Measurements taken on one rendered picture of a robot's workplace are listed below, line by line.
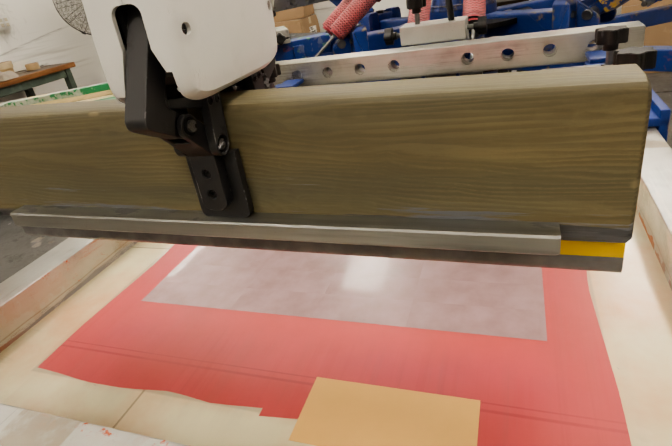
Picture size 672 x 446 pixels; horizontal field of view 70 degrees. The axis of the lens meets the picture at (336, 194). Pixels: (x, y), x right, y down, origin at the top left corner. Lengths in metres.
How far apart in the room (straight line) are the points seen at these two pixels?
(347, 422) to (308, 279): 0.16
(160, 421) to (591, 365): 0.27
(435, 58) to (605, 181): 0.72
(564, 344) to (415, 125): 0.19
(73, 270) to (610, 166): 0.47
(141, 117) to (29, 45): 4.86
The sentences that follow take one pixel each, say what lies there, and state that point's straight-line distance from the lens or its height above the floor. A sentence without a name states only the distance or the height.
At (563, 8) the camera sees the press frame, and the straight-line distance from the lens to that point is 1.31.
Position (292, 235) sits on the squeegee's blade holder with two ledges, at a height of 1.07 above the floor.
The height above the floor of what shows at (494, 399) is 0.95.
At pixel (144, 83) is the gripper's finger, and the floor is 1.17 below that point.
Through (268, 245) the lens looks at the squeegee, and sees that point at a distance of 0.30.
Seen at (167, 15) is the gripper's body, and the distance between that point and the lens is 0.22.
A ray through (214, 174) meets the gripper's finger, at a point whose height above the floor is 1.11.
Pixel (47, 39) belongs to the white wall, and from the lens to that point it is 5.21.
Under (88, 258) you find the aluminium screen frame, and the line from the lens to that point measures 0.55.
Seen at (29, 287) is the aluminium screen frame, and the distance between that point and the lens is 0.51.
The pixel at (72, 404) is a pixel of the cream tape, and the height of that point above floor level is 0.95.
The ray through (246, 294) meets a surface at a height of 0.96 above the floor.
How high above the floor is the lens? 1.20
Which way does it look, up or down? 25 degrees down
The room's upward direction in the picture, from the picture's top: 10 degrees counter-clockwise
